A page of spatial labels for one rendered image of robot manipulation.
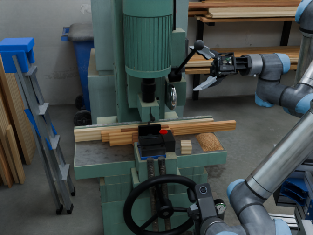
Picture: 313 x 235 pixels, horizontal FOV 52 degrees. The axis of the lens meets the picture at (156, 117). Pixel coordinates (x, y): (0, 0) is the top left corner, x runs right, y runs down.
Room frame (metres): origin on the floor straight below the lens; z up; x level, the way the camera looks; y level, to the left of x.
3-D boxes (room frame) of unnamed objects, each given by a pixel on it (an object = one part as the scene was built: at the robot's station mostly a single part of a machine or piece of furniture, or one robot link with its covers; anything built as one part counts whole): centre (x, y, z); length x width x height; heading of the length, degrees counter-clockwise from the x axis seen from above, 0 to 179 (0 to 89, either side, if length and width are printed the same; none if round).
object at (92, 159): (1.08, 0.02, 0.87); 0.61 x 0.30 x 0.06; 101
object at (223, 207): (1.03, -0.26, 0.65); 0.06 x 0.04 x 0.08; 101
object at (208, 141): (1.15, -0.22, 0.91); 0.12 x 0.09 x 0.03; 11
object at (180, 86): (1.40, -0.09, 1.02); 0.09 x 0.07 x 0.12; 101
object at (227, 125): (1.21, -0.06, 0.92); 0.59 x 0.02 x 0.04; 101
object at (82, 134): (1.21, 0.04, 0.93); 0.60 x 0.02 x 0.05; 101
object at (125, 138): (1.15, 0.07, 0.92); 0.25 x 0.02 x 0.05; 101
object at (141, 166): (1.00, 0.00, 0.92); 0.15 x 0.13 x 0.09; 101
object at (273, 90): (1.10, -0.42, 1.15); 0.11 x 0.08 x 0.11; 42
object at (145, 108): (1.21, 0.03, 1.03); 0.14 x 0.07 x 0.09; 11
